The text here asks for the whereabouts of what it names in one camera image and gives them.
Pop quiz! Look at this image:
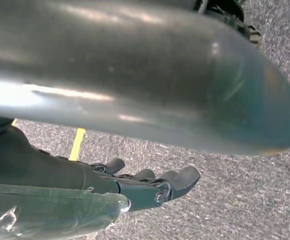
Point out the yellow floor tape marking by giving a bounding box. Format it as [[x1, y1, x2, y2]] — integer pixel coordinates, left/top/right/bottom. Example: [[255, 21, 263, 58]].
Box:
[[11, 118, 86, 162]]

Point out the black robot foot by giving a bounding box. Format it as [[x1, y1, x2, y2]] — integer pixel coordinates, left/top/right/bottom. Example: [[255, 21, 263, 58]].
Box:
[[195, 0, 263, 46]]

